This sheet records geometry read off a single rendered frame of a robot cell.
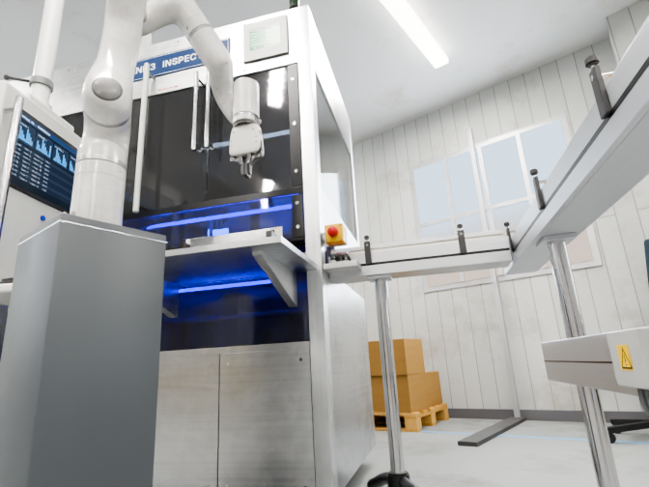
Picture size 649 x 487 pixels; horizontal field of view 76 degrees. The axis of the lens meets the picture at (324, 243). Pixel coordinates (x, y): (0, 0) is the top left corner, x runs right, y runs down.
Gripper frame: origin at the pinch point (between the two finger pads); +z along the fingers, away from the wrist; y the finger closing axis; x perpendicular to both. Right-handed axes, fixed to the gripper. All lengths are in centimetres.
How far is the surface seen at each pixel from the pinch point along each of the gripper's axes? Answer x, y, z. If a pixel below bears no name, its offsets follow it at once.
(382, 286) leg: -54, -33, 31
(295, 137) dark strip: -40, -4, -33
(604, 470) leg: -21, -88, 88
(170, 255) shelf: 0.5, 24.8, 24.1
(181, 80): -40, 51, -74
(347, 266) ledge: -39, -22, 24
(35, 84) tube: -7, 97, -59
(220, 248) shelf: 0.6, 8.0, 24.1
